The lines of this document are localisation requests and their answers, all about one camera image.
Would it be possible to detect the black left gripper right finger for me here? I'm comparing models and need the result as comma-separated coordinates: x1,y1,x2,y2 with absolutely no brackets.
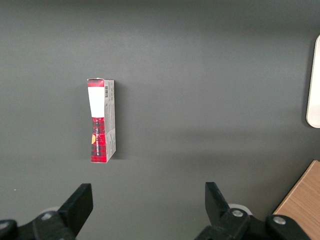
194,181,251,240

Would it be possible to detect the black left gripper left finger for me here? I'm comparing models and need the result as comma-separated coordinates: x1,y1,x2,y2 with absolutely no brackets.
32,183,94,240

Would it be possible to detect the wooden drawer cabinet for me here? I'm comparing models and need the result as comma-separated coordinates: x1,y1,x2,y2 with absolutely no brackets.
273,159,320,240

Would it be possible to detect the red and grey carton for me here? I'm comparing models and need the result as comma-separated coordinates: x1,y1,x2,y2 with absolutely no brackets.
86,77,117,164

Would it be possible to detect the white rectangular tray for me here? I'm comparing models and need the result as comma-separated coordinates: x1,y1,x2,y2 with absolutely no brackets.
305,34,320,129

